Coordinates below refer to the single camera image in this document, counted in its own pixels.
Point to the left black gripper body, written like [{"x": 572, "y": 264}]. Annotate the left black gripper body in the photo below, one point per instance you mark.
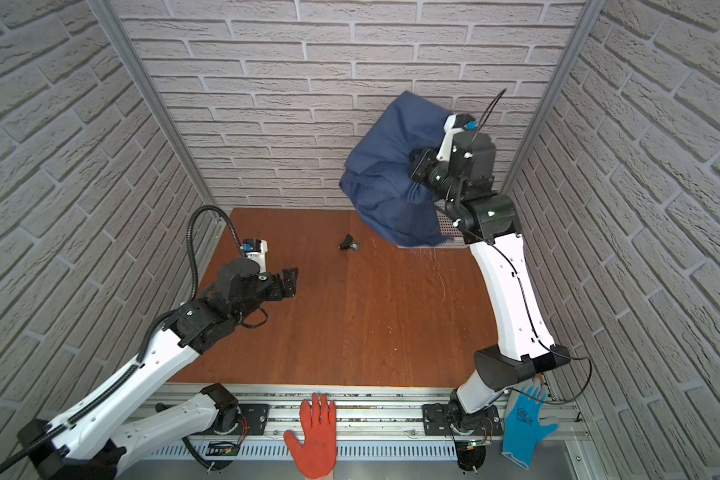
[{"x": 274, "y": 289}]

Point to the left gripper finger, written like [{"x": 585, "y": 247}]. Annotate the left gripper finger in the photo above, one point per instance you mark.
[
  {"x": 290, "y": 274},
  {"x": 288, "y": 287}
]

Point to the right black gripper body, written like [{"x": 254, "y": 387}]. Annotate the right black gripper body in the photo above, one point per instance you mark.
[{"x": 441, "y": 178}]

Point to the dark blue denim trousers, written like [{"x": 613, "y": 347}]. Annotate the dark blue denim trousers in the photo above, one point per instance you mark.
[{"x": 376, "y": 177}]

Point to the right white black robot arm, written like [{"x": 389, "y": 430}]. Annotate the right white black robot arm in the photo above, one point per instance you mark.
[{"x": 491, "y": 228}]

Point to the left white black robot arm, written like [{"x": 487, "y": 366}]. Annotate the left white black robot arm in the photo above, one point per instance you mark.
[{"x": 95, "y": 439}]

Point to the white plastic laundry basket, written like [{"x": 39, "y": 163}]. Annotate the white plastic laundry basket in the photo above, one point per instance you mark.
[{"x": 453, "y": 237}]

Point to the small black clip object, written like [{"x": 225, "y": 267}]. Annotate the small black clip object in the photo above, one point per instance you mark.
[{"x": 349, "y": 244}]

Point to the red work glove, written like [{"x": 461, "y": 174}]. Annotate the red work glove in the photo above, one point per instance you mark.
[{"x": 316, "y": 455}]

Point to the small black electronics box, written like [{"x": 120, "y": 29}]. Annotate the small black electronics box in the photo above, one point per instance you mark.
[{"x": 222, "y": 449}]

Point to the black round floor puck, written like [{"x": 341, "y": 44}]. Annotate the black round floor puck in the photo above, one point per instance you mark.
[{"x": 470, "y": 458}]

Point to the blue work glove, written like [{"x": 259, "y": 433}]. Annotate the blue work glove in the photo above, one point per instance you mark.
[{"x": 524, "y": 427}]

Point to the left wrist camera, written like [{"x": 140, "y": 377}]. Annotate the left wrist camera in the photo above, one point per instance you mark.
[{"x": 255, "y": 249}]

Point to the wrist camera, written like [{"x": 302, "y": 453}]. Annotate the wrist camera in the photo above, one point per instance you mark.
[
  {"x": 454, "y": 124},
  {"x": 255, "y": 249}
]

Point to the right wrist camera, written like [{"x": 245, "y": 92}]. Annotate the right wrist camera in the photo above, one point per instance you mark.
[{"x": 454, "y": 124}]

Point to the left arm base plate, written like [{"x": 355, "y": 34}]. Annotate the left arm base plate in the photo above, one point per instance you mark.
[{"x": 251, "y": 416}]

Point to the aluminium mounting rail frame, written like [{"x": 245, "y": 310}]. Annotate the aluminium mounting rail frame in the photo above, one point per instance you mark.
[{"x": 385, "y": 424}]

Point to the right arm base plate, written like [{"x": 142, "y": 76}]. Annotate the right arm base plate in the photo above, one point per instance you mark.
[{"x": 444, "y": 419}]

